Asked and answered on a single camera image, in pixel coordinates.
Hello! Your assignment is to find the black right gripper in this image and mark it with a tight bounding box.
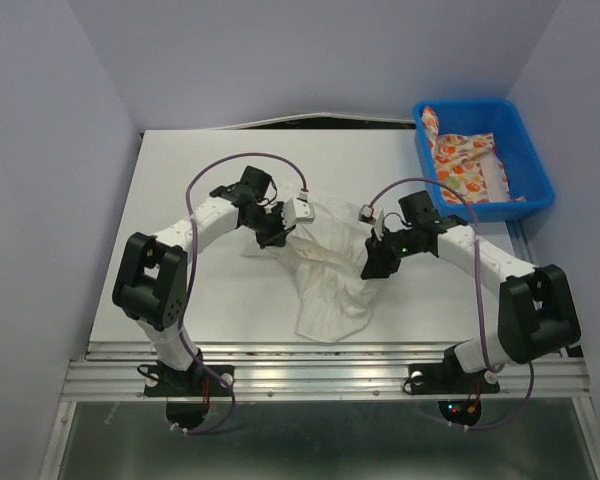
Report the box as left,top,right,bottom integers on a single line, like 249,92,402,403
359,224,420,279

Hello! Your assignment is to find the white ruffled skirt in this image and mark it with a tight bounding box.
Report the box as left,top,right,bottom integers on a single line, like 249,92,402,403
241,197,384,343

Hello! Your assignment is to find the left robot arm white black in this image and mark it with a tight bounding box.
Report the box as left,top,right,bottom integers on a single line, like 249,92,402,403
112,166,293,394

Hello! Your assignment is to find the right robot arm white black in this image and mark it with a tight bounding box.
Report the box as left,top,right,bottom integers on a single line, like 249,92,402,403
359,191,581,395

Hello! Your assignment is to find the orange floral patterned skirt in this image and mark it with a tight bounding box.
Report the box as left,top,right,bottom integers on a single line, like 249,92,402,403
421,106,525,203

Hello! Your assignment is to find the blue plastic bin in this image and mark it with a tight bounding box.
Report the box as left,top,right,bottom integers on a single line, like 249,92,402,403
413,98,555,222

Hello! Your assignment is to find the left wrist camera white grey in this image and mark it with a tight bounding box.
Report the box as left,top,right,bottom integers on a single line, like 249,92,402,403
282,198,315,229

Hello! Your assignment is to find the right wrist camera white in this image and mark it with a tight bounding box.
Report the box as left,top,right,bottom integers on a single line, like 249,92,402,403
358,204,385,240

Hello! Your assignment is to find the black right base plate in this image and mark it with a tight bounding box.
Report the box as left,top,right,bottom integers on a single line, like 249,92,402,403
402,363,500,396

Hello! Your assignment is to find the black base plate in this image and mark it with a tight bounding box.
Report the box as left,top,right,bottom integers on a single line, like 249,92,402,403
402,363,500,396
138,364,230,398

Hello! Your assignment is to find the aluminium rail frame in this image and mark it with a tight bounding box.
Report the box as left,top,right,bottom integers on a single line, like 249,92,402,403
39,219,599,480

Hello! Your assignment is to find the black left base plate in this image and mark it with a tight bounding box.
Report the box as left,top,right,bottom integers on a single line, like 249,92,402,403
138,364,230,398

